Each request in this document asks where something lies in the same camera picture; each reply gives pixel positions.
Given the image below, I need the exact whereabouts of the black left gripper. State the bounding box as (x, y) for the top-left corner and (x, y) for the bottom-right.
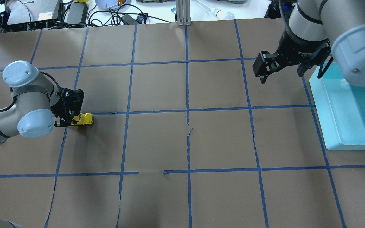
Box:
(50, 88), (84, 127)

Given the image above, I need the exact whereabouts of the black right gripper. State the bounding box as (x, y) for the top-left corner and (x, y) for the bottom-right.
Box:
(252, 28), (331, 84)

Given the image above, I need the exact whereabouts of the yellow beetle toy car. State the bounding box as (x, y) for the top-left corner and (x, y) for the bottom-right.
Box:
(71, 113), (94, 126)

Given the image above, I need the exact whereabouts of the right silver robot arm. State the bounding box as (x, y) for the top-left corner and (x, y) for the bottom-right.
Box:
(253, 0), (365, 87)

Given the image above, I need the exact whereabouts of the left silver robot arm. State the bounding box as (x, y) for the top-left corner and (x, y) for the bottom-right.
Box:
(0, 69), (82, 228)

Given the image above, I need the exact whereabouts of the light blue storage tray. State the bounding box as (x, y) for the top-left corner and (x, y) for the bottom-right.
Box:
(309, 63), (365, 151)

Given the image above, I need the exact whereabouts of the black power adapter brick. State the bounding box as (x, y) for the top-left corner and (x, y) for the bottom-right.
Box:
(63, 2), (88, 28)

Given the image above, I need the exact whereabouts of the light blue plate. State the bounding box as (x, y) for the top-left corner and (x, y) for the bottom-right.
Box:
(95, 0), (131, 10)

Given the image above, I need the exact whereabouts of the aluminium frame post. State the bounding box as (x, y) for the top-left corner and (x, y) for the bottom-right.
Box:
(175, 0), (192, 26)

